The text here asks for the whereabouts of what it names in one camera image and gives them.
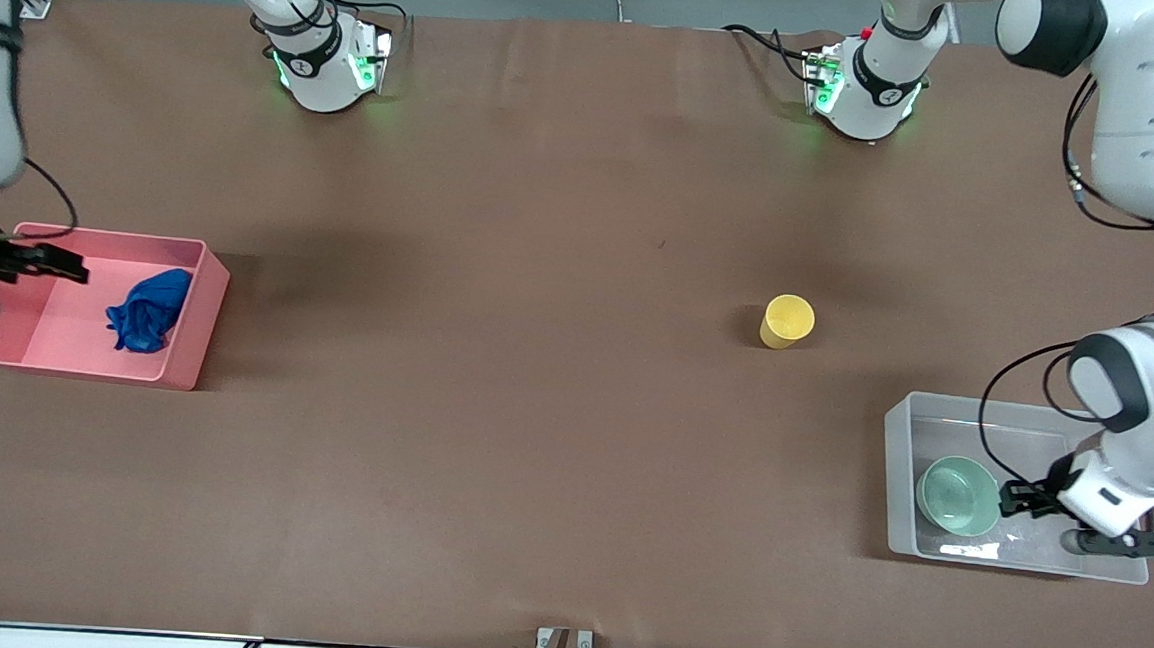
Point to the blue cloth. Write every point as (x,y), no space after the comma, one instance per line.
(149,313)

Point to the brown paper table cover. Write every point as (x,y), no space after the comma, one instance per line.
(584,214)

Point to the pink plastic box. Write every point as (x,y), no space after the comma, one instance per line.
(75,333)

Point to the mint green bowl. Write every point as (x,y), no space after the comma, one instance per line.
(957,496)

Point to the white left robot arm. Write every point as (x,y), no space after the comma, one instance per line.
(1151,119)

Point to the clear plastic box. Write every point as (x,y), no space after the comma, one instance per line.
(931,426)

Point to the yellow plastic cup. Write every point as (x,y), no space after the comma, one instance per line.
(788,319)

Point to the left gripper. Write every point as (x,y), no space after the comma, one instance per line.
(1045,492)

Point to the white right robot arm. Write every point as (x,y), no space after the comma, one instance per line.
(322,78)

